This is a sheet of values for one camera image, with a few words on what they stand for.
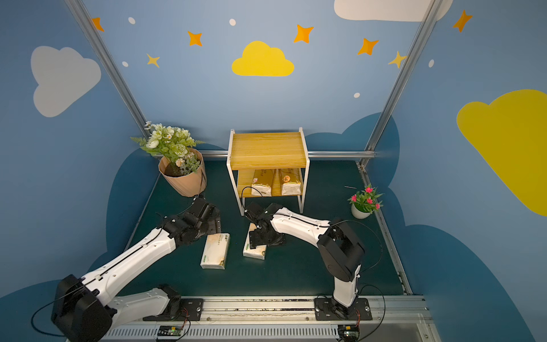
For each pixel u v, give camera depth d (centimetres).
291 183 82
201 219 63
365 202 90
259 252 84
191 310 75
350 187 110
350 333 73
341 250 47
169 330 72
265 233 78
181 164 96
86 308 38
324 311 74
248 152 79
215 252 84
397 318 74
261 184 82
